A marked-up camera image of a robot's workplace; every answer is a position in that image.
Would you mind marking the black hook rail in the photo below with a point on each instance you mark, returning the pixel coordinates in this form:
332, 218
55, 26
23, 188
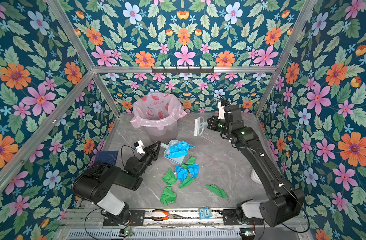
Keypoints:
182, 70

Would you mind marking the aluminium frame rails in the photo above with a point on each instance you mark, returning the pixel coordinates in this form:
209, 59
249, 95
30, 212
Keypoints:
69, 68

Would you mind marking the green paper scrap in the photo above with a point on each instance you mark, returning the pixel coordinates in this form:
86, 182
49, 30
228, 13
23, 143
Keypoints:
188, 181
189, 163
169, 178
168, 196
218, 191

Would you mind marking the orange handled pliers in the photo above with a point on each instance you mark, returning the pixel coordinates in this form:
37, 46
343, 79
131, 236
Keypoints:
160, 215

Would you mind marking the small circuit board right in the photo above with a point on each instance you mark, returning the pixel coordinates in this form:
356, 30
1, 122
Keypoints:
247, 234

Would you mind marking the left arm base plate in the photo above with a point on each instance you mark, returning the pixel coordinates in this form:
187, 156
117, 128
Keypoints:
127, 217

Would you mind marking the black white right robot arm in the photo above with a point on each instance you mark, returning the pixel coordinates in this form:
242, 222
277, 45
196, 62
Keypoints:
284, 201

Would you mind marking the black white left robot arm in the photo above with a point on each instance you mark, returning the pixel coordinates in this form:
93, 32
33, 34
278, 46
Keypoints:
95, 183

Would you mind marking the pale green dustpan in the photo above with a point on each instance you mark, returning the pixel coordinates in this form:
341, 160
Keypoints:
178, 161

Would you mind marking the blue paper scrap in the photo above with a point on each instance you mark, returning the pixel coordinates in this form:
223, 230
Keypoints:
179, 150
182, 172
193, 170

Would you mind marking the dark blue book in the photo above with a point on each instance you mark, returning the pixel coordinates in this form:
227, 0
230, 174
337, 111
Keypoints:
109, 157

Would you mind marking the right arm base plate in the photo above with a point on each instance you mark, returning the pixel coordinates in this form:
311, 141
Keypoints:
233, 217

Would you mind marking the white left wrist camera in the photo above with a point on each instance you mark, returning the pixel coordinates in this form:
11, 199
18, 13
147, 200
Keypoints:
139, 147

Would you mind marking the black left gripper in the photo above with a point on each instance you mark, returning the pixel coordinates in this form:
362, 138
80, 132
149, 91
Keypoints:
154, 154

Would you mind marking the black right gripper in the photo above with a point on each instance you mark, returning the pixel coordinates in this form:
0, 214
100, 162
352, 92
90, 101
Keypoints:
213, 124

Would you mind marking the blue paper scrap top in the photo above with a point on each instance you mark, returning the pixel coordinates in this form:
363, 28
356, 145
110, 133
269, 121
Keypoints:
179, 150

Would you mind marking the small circuit board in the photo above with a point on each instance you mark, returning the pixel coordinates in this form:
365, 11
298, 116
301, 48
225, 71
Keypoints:
247, 234
126, 233

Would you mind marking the small circuit board left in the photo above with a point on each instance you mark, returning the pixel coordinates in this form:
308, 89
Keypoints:
126, 233

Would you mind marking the blue owl figurine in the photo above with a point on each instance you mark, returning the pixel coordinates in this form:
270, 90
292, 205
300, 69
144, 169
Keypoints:
205, 213

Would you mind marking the pale green hand brush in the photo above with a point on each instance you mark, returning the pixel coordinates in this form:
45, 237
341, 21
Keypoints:
200, 124

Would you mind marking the white brush holder stand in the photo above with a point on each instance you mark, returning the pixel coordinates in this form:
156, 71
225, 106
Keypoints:
255, 177

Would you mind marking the silver mesh waste basket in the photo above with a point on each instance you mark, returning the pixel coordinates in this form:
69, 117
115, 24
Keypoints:
165, 135

